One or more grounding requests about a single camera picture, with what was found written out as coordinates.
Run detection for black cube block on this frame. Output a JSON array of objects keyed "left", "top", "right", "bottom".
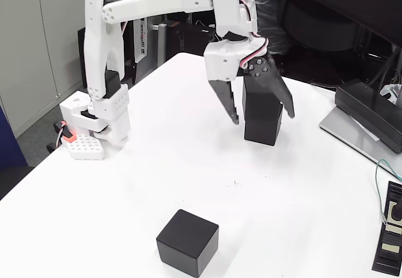
[
  {"left": 244, "top": 104, "right": 284, "bottom": 147},
  {"left": 241, "top": 77, "right": 283, "bottom": 122},
  {"left": 156, "top": 208, "right": 220, "bottom": 278}
]

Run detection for black box with orange mark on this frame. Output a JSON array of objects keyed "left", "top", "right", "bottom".
[{"left": 166, "top": 20, "right": 217, "bottom": 58}]

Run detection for silver monitor stand base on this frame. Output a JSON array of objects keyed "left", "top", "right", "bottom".
[{"left": 319, "top": 104, "right": 402, "bottom": 178}]

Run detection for black desk panel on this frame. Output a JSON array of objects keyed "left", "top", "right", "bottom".
[{"left": 77, "top": 20, "right": 136, "bottom": 87}]

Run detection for black docking box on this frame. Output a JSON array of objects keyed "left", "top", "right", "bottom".
[{"left": 334, "top": 78, "right": 402, "bottom": 154}]

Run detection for crumpled white plastic bag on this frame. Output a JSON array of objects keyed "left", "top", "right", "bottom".
[{"left": 379, "top": 83, "right": 402, "bottom": 105}]

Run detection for grey metal cabinet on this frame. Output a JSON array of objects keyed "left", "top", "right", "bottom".
[{"left": 0, "top": 0, "right": 129, "bottom": 137}]

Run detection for black device with labels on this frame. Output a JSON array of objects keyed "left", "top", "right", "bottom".
[{"left": 371, "top": 180, "right": 402, "bottom": 276}]

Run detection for blue partition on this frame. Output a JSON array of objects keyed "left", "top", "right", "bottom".
[{"left": 0, "top": 104, "right": 29, "bottom": 169}]

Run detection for grey metal post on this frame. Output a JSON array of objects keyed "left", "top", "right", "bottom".
[{"left": 156, "top": 23, "right": 168, "bottom": 65}]

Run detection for green cable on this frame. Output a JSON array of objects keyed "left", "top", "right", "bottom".
[{"left": 374, "top": 158, "right": 402, "bottom": 225}]

